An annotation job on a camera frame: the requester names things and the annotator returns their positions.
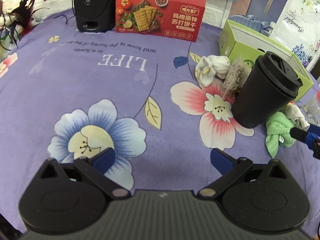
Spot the black speaker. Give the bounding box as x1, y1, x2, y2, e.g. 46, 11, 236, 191
73, 0, 116, 33

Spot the floral plastic bag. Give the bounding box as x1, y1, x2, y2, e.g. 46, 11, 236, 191
272, 0, 319, 67

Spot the dark feather decoration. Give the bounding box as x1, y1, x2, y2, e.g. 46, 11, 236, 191
1, 0, 48, 57

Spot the dark blue bedroom poster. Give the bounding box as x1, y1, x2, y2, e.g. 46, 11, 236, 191
228, 0, 292, 37

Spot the purple floral tablecloth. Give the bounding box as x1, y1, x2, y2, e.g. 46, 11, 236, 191
1, 11, 319, 239

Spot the white knotted sock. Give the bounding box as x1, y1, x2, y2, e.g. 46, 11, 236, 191
195, 55, 231, 87

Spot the green towel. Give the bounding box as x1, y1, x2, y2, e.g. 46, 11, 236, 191
265, 112, 296, 158

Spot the black coffee cup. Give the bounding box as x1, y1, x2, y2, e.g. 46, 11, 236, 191
232, 51, 303, 128

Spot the glass jar pink lid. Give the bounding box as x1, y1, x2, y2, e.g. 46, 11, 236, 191
302, 91, 320, 126

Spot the red cracker box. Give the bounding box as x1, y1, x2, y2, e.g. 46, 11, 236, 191
116, 0, 206, 42

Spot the green cardboard box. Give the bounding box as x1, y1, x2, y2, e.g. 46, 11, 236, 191
218, 20, 313, 101

